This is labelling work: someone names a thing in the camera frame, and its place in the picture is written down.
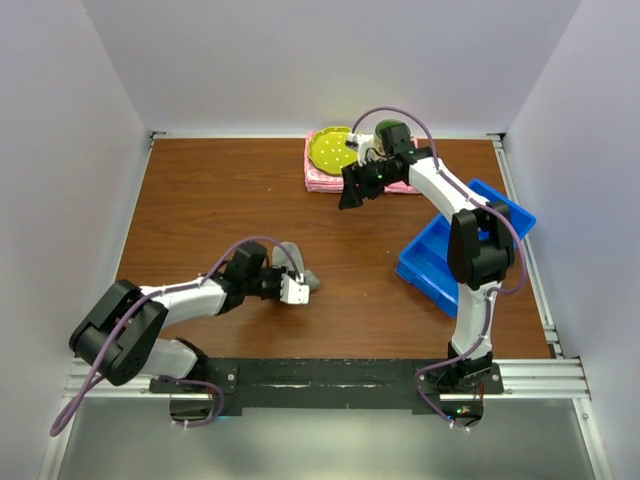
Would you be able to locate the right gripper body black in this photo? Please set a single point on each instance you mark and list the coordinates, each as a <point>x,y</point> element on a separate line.
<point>373,177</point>

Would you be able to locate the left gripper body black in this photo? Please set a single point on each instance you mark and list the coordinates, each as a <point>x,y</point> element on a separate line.
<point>270,281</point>

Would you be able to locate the grey sock black stripes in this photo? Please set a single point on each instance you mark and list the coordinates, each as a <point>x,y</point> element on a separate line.
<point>289,255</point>

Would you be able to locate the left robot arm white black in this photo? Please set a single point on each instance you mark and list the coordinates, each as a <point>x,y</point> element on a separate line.
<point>120,336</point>

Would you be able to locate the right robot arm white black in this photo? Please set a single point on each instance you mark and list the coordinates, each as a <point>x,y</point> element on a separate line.
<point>481,240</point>

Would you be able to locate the pink folded cloth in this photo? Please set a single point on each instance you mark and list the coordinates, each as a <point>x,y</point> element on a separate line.
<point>317,181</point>

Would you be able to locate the cream mug green inside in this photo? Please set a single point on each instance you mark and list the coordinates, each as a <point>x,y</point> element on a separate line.
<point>394,137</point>

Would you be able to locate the yellow-green dotted plate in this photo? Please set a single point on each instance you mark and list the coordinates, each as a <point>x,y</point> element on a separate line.
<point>327,151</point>

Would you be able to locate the blue plastic divided bin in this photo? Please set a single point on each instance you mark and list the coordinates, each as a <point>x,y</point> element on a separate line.
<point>423,263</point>

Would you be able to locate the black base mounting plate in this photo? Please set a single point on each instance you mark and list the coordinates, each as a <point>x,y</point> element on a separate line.
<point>230,386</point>

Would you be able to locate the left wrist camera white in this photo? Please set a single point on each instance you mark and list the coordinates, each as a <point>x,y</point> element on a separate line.
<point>294,290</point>

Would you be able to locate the aluminium frame rail front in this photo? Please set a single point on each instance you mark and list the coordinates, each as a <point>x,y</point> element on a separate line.
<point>84,382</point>

